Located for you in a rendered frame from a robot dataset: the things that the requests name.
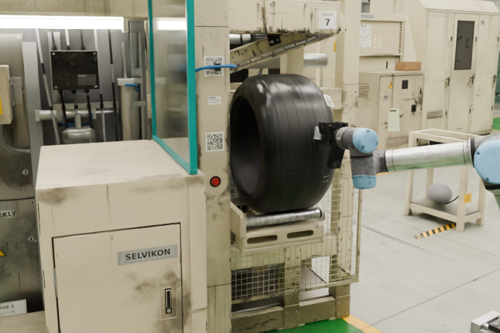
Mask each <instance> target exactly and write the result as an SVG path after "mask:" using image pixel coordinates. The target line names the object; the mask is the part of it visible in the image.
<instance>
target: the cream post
mask: <svg viewBox="0 0 500 333"><path fill-rule="evenodd" d="M194 29H195V67H196V69H197V68H200V67H204V66H205V61H204V56H223V65H230V58H229V0H194ZM223 73H224V76H209V77H205V70H201V71H197V72H196V78H197V85H196V91H197V94H196V142H197V168H198V169H199V170H200V171H201V172H202V173H204V174H205V219H206V263H207V307H206V309H207V325H208V333H231V223H230V208H231V162H230V68H223ZM208 97H221V104H214V105H208ZM207 132H224V151H215V152H206V151H205V133H207ZM213 178H218V179H219V184H218V185H216V186H214V185H213V184H212V183H211V182H212V180H213Z"/></svg>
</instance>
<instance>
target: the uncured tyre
mask: <svg viewBox="0 0 500 333"><path fill-rule="evenodd" d="M319 122H320V123H335V120H334V117H333V113H332V110H331V108H330V106H327V104H326V102H325V99H324V96H323V92H322V90H321V89H320V88H319V87H318V86H317V85H316V84H315V83H314V82H313V81H312V80H311V79H310V78H308V77H305V76H302V75H300V74H258V75H254V76H252V77H248V78H247V79H245V80H244V81H243V83H242V84H241V85H240V86H239V87H238V88H237V90H236V91H235V92H234V95H233V97H232V99H231V104H230V162H231V174H232V178H233V180H234V185H235V187H236V189H237V192H238V194H239V196H240V197H241V199H242V200H243V201H244V202H245V203H246V204H247V205H248V206H250V208H251V209H253V210H254V211H256V212H258V213H264V214H267V213H279V212H285V211H292V210H294V209H297V208H301V210H304V209H308V208H311V207H313V206H315V205H317V203H319V202H320V200H322V198H323V197H324V195H325V193H326V192H327V191H328V189H329V188H330V185H331V184H332V181H333V177H334V175H335V171H336V169H329V167H328V166H327V159H328V156H329V154H330V148H331V146H322V145H321V144H315V143H314V142H313V138H314V135H315V127H316V126H317V127H318V130H319ZM296 169H305V170H298V171H290V172H288V170H296ZM327 174H330V177H329V181H328V182H327V183H324V184H323V183H322V181H323V177H324V175H327Z"/></svg>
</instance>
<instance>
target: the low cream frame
mask: <svg viewBox="0 0 500 333"><path fill-rule="evenodd" d="M438 135H443V136H447V137H443V136H438ZM448 137H451V138H448ZM475 137H480V135H471V134H465V133H460V132H451V131H446V130H440V129H424V130H420V131H414V132H409V139H408V147H409V148H410V147H416V138H420V139H425V140H429V146H431V145H438V144H445V143H457V142H464V141H467V140H468V139H469V138H475ZM457 138H460V139H457ZM461 139H466V140H461ZM468 176H469V165H467V166H461V176H460V185H459V195H458V196H457V197H456V198H455V199H453V200H452V201H450V200H451V199H452V190H451V189H450V187H449V186H447V185H446V184H444V183H434V184H433V179H434V169H427V174H426V197H425V198H419V199H416V200H413V201H412V199H413V186H414V170H409V171H407V177H406V202H405V215H407V216H410V215H411V211H412V209H414V210H418V211H420V212H424V213H428V214H430V215H433V216H437V217H440V218H443V219H447V220H450V221H453V222H457V223H456V231H458V232H460V233H462V232H464V223H466V222H470V221H472V220H475V219H476V224H477V225H480V226H482V225H484V212H485V204H486V195H487V191H486V189H485V187H484V184H483V181H482V179H481V177H480V182H479V191H478V208H477V209H473V208H470V207H466V203H469V202H471V200H472V192H471V193H467V185H468ZM457 198H458V204H455V203H452V202H453V201H454V200H456V199H457Z"/></svg>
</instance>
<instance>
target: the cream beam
mask: <svg viewBox="0 0 500 333"><path fill-rule="evenodd" d="M320 10H330V11H336V29H318V15H319V11H320ZM339 25H340V1H299V0H229V34H266V35H267V34H269V33H275V34H282V35H327V34H339Z"/></svg>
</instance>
